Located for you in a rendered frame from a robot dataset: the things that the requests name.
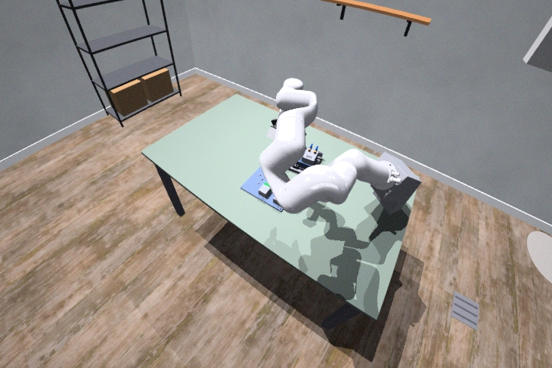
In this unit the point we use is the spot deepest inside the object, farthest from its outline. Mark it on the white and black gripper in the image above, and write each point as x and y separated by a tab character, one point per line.
276	120

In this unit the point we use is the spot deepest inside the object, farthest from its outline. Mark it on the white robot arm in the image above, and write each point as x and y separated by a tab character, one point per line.
317	181

